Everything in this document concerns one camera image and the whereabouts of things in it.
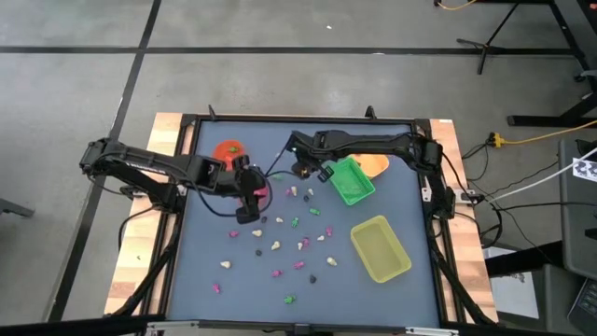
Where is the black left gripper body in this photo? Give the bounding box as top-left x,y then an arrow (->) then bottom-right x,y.
218,155 -> 270,226

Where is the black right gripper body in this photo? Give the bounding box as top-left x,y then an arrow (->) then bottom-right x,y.
291,147 -> 336,183

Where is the pink round bowl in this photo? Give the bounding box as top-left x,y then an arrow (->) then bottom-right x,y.
235,175 -> 271,207

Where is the orange round bowl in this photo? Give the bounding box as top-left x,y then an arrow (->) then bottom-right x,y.
212,139 -> 246,172

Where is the green rectangular basket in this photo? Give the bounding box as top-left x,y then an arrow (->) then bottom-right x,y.
325,157 -> 377,207

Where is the orange rectangular basket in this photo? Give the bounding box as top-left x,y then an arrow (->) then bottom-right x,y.
352,153 -> 390,179

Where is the yellow rectangular bin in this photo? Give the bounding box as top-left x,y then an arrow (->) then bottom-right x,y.
349,215 -> 412,285

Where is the blue-grey table mat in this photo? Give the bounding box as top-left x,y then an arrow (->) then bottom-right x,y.
166,119 -> 442,328

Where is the black tripod stand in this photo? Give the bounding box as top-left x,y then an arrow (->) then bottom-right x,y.
455,0 -> 531,76

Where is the white box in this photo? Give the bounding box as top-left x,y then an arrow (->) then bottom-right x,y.
484,246 -> 542,321

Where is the white marker tag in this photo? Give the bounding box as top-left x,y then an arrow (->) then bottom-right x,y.
572,157 -> 597,183

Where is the grey cabinet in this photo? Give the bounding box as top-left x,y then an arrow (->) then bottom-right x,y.
557,137 -> 597,281

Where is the black keyboard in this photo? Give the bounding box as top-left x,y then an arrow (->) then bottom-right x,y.
566,274 -> 597,336

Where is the black table frame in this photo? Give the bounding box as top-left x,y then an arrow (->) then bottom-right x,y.
139,105 -> 467,336

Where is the thick black cable sleeve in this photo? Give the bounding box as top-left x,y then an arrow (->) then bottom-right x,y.
109,218 -> 183,319
431,237 -> 496,326

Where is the silver metal bracket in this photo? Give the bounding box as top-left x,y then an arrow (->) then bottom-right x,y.
404,326 -> 461,336
145,319 -> 201,336

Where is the black desk leg frame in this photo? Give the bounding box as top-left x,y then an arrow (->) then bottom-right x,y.
507,91 -> 597,129

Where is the dark grey floor bracket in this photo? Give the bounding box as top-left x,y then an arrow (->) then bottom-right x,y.
0,198 -> 36,219

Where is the yellow extension cable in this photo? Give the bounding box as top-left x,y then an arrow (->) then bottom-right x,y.
503,119 -> 597,145

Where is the white cable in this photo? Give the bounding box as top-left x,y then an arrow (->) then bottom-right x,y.
484,147 -> 597,204

